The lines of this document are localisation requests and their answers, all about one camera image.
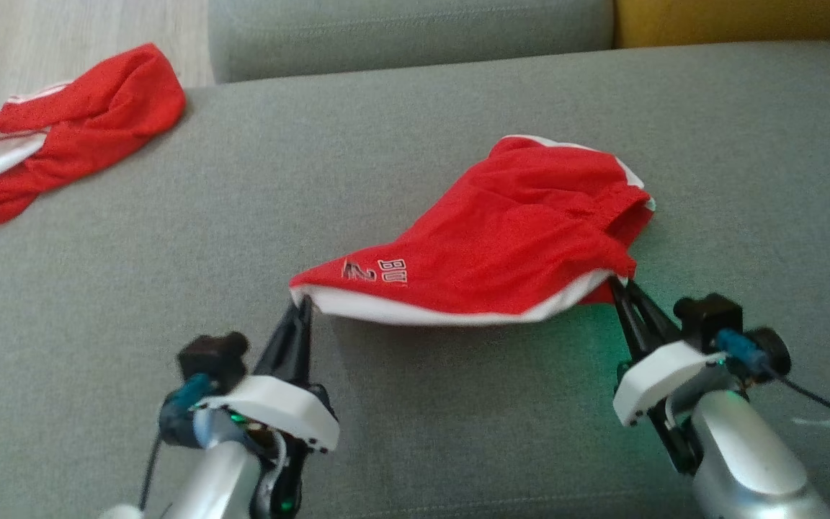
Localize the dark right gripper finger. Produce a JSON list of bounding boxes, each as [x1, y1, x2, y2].
[[628, 278, 684, 352], [608, 278, 658, 363]]

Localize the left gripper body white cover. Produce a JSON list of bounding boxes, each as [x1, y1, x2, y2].
[[195, 375, 340, 519]]

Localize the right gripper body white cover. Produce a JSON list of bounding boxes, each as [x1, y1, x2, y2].
[[613, 340, 727, 476]]

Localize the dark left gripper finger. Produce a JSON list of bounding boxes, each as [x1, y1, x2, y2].
[[252, 301, 305, 383], [293, 296, 314, 387]]

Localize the red shorts white hem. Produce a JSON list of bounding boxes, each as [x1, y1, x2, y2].
[[289, 135, 656, 327]]

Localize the red jersey white sleeves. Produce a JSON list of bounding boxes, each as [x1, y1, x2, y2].
[[0, 43, 187, 229]]

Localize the grey sofa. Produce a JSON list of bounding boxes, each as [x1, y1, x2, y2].
[[0, 41, 830, 519]]

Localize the yellow sofa cushion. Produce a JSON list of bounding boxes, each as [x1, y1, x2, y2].
[[613, 0, 830, 50]]

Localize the grey sofa back cushion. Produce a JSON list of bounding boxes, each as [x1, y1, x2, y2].
[[207, 0, 616, 84]]

